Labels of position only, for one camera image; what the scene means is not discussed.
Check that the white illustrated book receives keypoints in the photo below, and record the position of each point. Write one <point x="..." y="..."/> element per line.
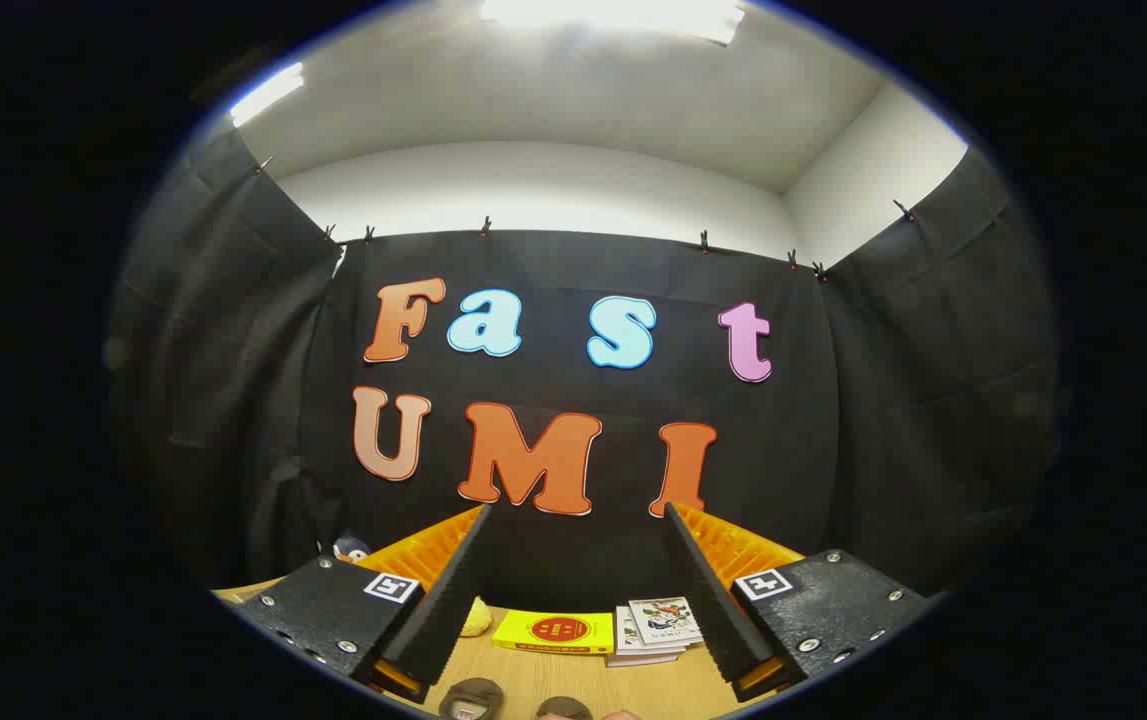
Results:
<point x="663" y="620"/>
<point x="624" y="632"/>

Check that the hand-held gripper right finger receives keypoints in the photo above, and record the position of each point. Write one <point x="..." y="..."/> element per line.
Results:
<point x="708" y="610"/>

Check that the brown book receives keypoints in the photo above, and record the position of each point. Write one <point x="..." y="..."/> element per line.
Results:
<point x="638" y="661"/>

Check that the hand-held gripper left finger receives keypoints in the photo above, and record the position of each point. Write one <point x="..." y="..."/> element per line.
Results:
<point x="443" y="610"/>

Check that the brown fuzzy shoe with bow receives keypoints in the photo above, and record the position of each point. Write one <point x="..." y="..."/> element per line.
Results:
<point x="473" y="692"/>
<point x="563" y="708"/>

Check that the penguin plush toy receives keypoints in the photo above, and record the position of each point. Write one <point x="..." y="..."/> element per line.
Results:
<point x="351" y="548"/>

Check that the ceiling light panel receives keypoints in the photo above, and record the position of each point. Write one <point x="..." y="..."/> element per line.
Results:
<point x="268" y="93"/>
<point x="613" y="15"/>

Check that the yellow bun plush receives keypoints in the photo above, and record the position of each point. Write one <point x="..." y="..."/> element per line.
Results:
<point x="478" y="620"/>

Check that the yellow book with red circle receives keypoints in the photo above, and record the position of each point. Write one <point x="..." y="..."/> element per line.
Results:
<point x="553" y="630"/>

